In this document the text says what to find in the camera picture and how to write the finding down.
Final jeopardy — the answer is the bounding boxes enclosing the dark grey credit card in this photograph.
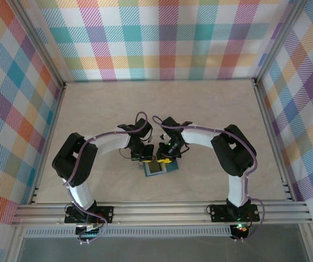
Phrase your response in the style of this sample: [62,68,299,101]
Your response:
[149,162,162,176]

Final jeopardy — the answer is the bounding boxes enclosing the aluminium side rail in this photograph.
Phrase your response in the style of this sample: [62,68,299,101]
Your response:
[253,80,296,202]
[28,81,67,205]

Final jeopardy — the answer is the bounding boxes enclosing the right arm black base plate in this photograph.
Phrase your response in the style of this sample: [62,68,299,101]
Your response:
[209,203,261,223]

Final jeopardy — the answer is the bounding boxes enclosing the grey slotted cable duct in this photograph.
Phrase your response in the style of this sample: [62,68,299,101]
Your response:
[23,228,234,239]

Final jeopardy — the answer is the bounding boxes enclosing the aluminium mounting rail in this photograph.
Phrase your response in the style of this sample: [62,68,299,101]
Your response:
[10,201,313,228]

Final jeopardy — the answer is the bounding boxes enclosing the aluminium frame post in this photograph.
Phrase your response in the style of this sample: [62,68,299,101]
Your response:
[253,0,310,87]
[8,0,67,91]

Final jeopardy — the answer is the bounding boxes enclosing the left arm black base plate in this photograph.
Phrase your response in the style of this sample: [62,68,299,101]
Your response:
[64,206,115,225]

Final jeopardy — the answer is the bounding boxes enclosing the blue card holder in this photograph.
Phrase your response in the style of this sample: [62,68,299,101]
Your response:
[138,160,179,178]

